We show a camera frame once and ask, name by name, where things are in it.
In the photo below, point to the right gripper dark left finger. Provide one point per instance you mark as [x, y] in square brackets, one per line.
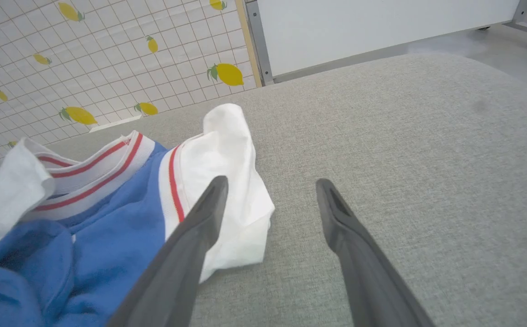
[177, 272]

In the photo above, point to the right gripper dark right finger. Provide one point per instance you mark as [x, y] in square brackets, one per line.
[367, 281]

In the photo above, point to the grey fabric sofa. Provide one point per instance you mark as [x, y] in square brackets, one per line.
[404, 159]

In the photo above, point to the lemon print partition screen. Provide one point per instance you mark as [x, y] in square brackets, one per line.
[109, 68]

